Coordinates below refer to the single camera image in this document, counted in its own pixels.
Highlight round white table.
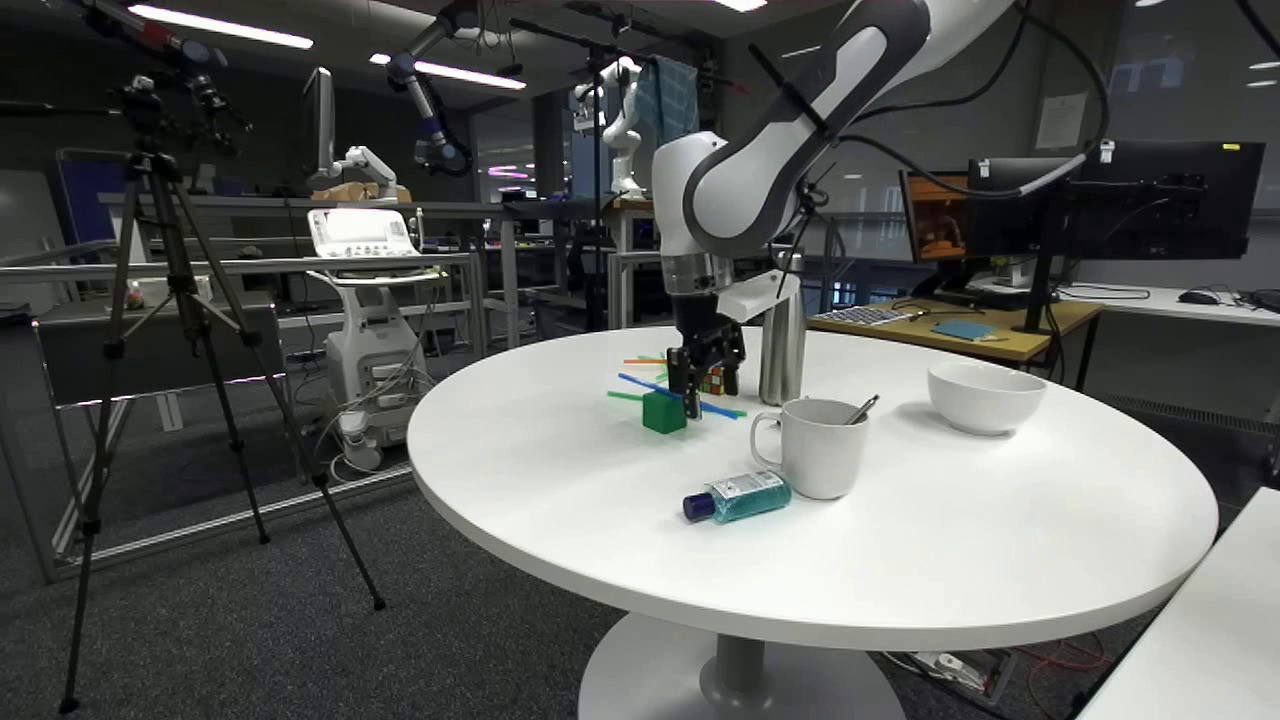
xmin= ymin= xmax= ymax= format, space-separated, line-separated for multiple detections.
xmin=406 ymin=324 xmax=1225 ymax=720

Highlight stainless steel bottle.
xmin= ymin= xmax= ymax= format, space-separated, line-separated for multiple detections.
xmin=757 ymin=251 xmax=811 ymax=408

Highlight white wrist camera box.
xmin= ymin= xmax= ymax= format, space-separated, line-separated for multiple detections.
xmin=711 ymin=267 xmax=791 ymax=329

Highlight teal hanging cloth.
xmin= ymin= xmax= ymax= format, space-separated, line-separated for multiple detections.
xmin=635 ymin=50 xmax=707 ymax=142

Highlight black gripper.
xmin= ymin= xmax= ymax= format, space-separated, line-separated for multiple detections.
xmin=664 ymin=291 xmax=747 ymax=408

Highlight black camera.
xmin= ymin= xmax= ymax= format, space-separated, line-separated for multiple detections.
xmin=112 ymin=72 xmax=225 ymax=155

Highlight wooden desk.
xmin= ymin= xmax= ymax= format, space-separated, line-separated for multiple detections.
xmin=809 ymin=295 xmax=1104 ymax=393

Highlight metal frame workbench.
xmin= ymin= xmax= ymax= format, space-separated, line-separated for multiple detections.
xmin=604 ymin=194 xmax=732 ymax=332

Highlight white mug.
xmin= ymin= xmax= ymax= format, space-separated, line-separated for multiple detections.
xmin=747 ymin=397 xmax=874 ymax=504

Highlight white rectangular table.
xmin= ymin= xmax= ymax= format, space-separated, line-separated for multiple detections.
xmin=1077 ymin=483 xmax=1280 ymax=720

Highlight white bowl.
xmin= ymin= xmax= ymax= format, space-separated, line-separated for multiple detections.
xmin=926 ymin=365 xmax=1051 ymax=440

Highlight green cube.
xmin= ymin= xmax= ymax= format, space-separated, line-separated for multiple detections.
xmin=640 ymin=389 xmax=691 ymax=437

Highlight blue mouthwash bottle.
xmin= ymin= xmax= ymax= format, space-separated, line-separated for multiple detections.
xmin=680 ymin=466 xmax=796 ymax=528

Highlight black camera tripod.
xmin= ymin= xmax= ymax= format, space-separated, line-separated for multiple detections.
xmin=52 ymin=142 xmax=392 ymax=717

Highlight orange lit screen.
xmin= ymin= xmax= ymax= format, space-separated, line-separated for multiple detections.
xmin=902 ymin=169 xmax=976 ymax=267

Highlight white medical cart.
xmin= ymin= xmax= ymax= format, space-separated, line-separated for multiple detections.
xmin=299 ymin=139 xmax=451 ymax=480

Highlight black monitor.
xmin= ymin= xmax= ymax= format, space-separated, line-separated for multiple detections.
xmin=965 ymin=136 xmax=1267 ymax=265

